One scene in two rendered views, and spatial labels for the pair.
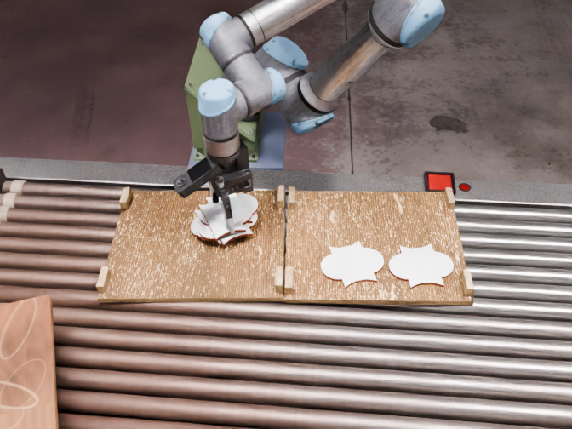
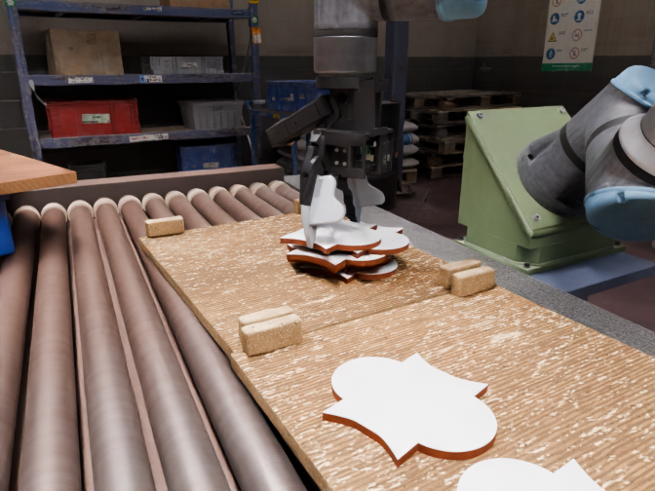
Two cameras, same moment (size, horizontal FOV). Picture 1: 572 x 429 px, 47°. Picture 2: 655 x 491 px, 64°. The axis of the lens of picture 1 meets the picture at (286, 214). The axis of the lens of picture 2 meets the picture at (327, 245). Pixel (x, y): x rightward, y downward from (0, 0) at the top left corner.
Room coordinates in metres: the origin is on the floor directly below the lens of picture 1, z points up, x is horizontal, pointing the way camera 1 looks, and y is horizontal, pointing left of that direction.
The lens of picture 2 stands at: (0.73, -0.42, 1.20)
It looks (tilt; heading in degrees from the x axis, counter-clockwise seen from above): 19 degrees down; 57
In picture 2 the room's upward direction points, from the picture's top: straight up
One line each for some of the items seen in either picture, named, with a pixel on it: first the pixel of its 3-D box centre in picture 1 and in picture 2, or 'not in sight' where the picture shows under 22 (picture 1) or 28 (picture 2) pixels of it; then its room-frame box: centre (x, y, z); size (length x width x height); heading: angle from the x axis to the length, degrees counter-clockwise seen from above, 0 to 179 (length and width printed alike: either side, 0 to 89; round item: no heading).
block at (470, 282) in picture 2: (292, 197); (474, 281); (1.20, -0.02, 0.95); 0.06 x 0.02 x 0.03; 177
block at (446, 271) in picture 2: (281, 196); (460, 273); (1.20, 0.01, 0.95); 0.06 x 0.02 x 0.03; 178
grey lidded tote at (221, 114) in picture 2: not in sight; (211, 113); (2.47, 4.20, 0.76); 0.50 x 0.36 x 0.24; 2
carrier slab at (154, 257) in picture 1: (198, 242); (294, 260); (1.07, 0.21, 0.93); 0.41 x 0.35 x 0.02; 88
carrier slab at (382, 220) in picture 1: (373, 243); (523, 420); (1.05, -0.20, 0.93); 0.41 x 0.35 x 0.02; 87
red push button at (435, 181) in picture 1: (439, 184); not in sight; (1.26, -0.40, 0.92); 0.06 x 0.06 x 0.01; 83
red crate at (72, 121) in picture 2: not in sight; (93, 116); (1.50, 4.30, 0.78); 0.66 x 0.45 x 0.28; 176
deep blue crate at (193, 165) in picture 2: not in sight; (206, 162); (2.40, 4.25, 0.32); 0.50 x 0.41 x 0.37; 172
